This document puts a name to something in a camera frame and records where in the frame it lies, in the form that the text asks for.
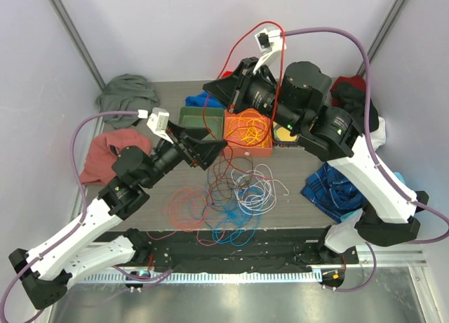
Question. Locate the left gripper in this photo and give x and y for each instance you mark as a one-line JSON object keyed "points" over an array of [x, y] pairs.
{"points": [[203, 152]]}

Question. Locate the cyan cloth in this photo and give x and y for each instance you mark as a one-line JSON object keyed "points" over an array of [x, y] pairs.
{"points": [[350, 216]]}

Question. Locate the salmon drawer box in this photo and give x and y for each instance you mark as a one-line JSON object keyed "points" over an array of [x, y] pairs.
{"points": [[248, 134]]}

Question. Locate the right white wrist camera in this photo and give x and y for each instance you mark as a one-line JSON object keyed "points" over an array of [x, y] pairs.
{"points": [[270, 43]]}

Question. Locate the grey cloth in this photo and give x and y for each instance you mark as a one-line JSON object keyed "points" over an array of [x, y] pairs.
{"points": [[128, 92]]}

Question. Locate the white cloth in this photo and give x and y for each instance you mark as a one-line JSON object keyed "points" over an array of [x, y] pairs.
{"points": [[379, 137]]}

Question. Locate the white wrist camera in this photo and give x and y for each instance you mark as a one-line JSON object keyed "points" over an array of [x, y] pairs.
{"points": [[270, 43], [157, 122]]}

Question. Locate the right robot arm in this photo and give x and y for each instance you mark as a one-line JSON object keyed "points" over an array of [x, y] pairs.
{"points": [[330, 134]]}

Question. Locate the green drawer box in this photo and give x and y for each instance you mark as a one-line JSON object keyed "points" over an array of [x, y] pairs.
{"points": [[213, 118]]}

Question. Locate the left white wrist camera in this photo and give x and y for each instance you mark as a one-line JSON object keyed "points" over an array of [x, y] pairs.
{"points": [[157, 122]]}

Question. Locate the slotted cable duct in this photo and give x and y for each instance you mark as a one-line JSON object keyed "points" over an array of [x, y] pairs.
{"points": [[115, 277]]}

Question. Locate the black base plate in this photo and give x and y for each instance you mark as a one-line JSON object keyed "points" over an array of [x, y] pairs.
{"points": [[262, 251]]}

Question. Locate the dark red cloth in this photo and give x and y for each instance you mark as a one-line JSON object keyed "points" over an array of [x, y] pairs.
{"points": [[357, 82]]}

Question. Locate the blue plaid cloth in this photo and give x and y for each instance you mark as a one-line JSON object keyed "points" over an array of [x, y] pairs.
{"points": [[333, 193]]}

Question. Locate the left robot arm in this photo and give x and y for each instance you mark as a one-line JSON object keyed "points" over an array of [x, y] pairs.
{"points": [[49, 270]]}

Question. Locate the dusty pink cloth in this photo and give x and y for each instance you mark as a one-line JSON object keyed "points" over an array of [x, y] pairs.
{"points": [[104, 151]]}

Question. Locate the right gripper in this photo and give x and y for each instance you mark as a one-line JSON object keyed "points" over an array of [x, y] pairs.
{"points": [[232, 90]]}

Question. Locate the black cloth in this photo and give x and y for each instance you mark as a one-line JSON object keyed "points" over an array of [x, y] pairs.
{"points": [[353, 100]]}

